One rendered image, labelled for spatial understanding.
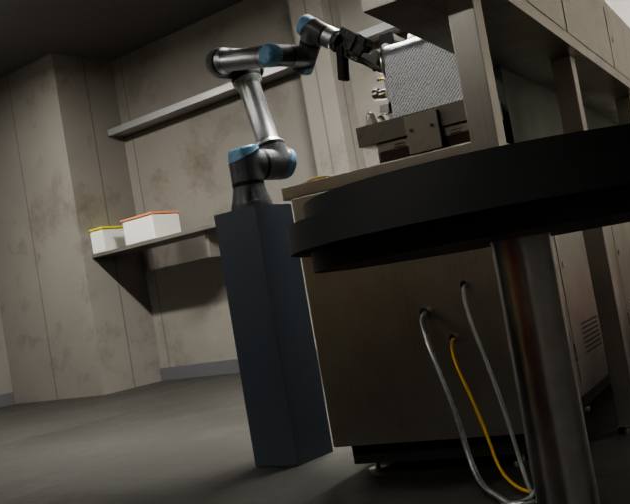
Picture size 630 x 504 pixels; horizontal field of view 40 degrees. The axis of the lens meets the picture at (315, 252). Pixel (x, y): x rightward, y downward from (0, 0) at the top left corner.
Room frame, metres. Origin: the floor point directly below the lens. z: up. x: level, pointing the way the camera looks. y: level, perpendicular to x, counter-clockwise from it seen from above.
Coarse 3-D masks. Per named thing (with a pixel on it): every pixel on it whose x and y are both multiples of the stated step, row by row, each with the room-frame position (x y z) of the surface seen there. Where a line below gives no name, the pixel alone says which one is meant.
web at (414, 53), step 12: (408, 36) 2.94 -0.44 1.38; (384, 48) 2.74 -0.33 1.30; (396, 48) 2.71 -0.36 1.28; (408, 48) 2.68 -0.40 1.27; (420, 48) 2.66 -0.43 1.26; (432, 48) 2.64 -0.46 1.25; (384, 60) 2.72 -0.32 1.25; (396, 60) 2.70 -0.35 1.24; (408, 60) 2.68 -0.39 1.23; (420, 60) 2.67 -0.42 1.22; (432, 60) 2.65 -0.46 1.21; (444, 60) 2.63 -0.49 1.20; (396, 72) 2.71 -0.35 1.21
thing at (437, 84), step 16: (432, 64) 2.65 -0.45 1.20; (448, 64) 2.62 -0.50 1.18; (400, 80) 2.70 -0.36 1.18; (416, 80) 2.68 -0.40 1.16; (432, 80) 2.65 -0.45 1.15; (448, 80) 2.63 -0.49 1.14; (400, 96) 2.71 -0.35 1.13; (416, 96) 2.68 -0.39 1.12; (432, 96) 2.66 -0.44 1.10; (448, 96) 2.63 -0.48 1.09; (400, 112) 2.71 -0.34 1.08
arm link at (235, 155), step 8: (256, 144) 3.09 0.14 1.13; (232, 152) 3.06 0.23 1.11; (240, 152) 3.05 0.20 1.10; (248, 152) 3.05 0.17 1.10; (256, 152) 3.08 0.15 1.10; (264, 152) 3.11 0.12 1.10; (232, 160) 3.06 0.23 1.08; (240, 160) 3.05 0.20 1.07; (248, 160) 3.05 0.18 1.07; (256, 160) 3.07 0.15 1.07; (264, 160) 3.09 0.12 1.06; (232, 168) 3.07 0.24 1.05; (240, 168) 3.05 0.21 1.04; (248, 168) 3.05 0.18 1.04; (256, 168) 3.06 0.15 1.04; (264, 168) 3.09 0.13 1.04; (232, 176) 3.08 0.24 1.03; (240, 176) 3.05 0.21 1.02; (248, 176) 3.05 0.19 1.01; (256, 176) 3.06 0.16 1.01; (264, 176) 3.12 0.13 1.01; (232, 184) 3.09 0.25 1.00
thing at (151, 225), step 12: (144, 216) 7.39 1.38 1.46; (156, 216) 7.36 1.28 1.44; (168, 216) 7.47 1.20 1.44; (132, 228) 7.48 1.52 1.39; (144, 228) 7.39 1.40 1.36; (156, 228) 7.35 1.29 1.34; (168, 228) 7.45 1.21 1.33; (180, 228) 7.57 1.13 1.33; (132, 240) 7.50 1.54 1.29; (144, 240) 7.41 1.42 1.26
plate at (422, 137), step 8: (424, 112) 2.45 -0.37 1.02; (432, 112) 2.43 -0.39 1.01; (408, 120) 2.47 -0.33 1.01; (416, 120) 2.46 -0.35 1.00; (424, 120) 2.45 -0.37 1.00; (432, 120) 2.44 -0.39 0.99; (408, 128) 2.47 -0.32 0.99; (416, 128) 2.46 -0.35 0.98; (424, 128) 2.45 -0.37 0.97; (432, 128) 2.44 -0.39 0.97; (440, 128) 2.44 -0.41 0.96; (408, 136) 2.47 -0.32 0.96; (416, 136) 2.46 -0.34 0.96; (424, 136) 2.45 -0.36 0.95; (432, 136) 2.44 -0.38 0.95; (440, 136) 2.43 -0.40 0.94; (408, 144) 2.48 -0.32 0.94; (416, 144) 2.46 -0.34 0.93; (424, 144) 2.45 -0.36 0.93; (432, 144) 2.44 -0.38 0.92; (440, 144) 2.43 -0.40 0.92; (416, 152) 2.47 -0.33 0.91
